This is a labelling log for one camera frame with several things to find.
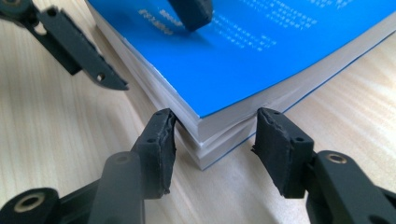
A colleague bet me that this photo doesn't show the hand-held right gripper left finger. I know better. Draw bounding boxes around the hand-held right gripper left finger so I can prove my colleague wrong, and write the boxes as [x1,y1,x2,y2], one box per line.
[133,107,178,200]

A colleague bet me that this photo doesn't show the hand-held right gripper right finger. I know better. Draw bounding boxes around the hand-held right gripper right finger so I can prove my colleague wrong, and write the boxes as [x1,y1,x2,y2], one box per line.
[250,106,316,200]

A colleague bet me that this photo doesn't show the blue book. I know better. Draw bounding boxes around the blue book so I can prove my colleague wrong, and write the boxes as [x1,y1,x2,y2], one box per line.
[84,0,396,172]

